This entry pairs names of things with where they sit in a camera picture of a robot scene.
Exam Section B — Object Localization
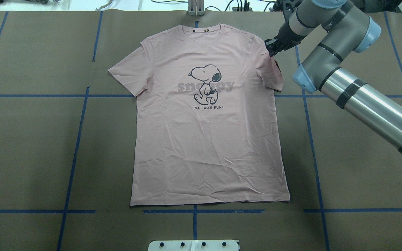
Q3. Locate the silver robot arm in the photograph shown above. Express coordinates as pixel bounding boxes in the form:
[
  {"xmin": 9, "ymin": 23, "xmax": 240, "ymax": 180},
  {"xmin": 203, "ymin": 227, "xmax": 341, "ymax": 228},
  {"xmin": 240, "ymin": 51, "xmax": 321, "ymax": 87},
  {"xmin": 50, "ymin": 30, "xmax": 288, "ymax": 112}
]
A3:
[{"xmin": 265, "ymin": 0, "xmax": 402, "ymax": 154}]

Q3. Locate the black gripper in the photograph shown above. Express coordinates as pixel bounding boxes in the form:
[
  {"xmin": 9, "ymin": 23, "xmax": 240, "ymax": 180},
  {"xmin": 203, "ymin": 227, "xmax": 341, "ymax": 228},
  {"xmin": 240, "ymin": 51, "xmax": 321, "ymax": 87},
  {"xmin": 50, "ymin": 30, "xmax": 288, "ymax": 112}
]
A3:
[{"xmin": 264, "ymin": 22, "xmax": 301, "ymax": 57}]

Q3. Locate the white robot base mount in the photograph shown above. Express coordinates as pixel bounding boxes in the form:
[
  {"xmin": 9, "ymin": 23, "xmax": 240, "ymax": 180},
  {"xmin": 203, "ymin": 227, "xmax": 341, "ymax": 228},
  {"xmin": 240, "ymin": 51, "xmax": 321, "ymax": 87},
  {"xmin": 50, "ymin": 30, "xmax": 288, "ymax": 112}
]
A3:
[{"xmin": 148, "ymin": 239, "xmax": 240, "ymax": 251}]

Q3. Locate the pink Snoopy t-shirt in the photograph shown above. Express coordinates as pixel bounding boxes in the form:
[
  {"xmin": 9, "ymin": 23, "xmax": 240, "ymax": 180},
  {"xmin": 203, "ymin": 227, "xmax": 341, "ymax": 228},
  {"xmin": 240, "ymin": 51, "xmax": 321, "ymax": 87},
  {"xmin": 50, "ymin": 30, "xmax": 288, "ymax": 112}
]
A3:
[{"xmin": 108, "ymin": 24, "xmax": 290, "ymax": 206}]

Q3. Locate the aluminium frame post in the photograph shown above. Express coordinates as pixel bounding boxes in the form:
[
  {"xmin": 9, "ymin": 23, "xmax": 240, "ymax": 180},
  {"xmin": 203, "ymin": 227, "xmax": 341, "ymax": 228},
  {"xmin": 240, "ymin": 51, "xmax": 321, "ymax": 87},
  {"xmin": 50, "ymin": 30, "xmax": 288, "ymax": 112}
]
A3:
[{"xmin": 187, "ymin": 0, "xmax": 205, "ymax": 16}]

